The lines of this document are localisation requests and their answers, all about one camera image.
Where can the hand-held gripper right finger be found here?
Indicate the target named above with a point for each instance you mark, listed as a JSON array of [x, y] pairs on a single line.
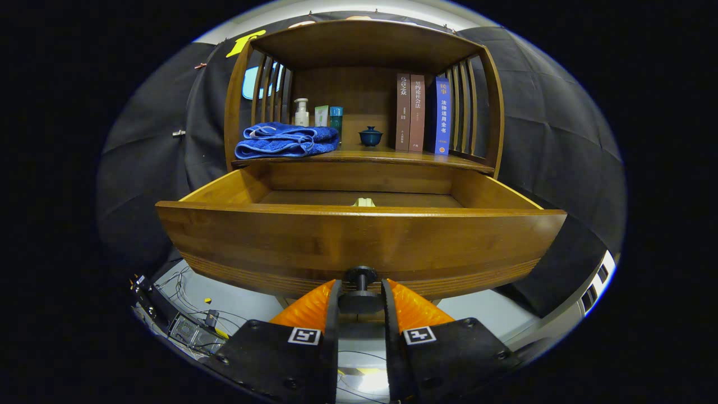
[[449, 359]]

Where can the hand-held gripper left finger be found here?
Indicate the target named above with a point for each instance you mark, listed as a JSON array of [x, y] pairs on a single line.
[[280, 359]]

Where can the black round drawer knob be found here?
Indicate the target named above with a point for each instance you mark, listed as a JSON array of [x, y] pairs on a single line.
[[360, 275]]

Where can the wooden drawer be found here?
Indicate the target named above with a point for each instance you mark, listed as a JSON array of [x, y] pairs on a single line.
[[336, 241]]

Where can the yellow green scrub brush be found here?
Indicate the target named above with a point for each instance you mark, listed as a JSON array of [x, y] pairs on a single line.
[[363, 202]]

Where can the wooden countertop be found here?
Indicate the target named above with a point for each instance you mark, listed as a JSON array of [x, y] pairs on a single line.
[[387, 157]]

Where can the wooden cabinet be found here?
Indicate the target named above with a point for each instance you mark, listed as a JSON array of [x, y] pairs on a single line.
[[364, 45]]

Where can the grey mesh computer case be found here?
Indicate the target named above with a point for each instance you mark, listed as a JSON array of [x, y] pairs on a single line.
[[188, 331]]

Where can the black floor device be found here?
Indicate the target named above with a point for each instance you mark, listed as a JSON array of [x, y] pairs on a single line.
[[154, 303]]

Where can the white slotted box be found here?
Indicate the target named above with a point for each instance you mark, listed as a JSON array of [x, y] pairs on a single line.
[[595, 284]]

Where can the folded blue towel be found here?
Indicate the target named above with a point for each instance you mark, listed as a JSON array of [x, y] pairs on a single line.
[[280, 143]]

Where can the dark blue lidded teacup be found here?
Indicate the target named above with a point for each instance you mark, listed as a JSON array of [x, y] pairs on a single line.
[[371, 137]]

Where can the blue book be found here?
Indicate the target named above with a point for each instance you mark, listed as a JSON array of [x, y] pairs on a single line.
[[442, 118]]

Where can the white pump bottle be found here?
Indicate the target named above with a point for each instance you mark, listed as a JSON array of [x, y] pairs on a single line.
[[302, 116]]

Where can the reddish brown book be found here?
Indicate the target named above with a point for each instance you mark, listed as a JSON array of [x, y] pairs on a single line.
[[417, 118]]

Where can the teal bottle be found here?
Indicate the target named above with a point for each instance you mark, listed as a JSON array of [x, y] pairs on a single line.
[[335, 119]]

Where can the white green tube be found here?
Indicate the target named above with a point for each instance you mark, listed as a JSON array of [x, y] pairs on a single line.
[[321, 116]]

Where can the dark brown book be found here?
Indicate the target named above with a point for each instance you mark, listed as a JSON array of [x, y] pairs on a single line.
[[403, 112]]

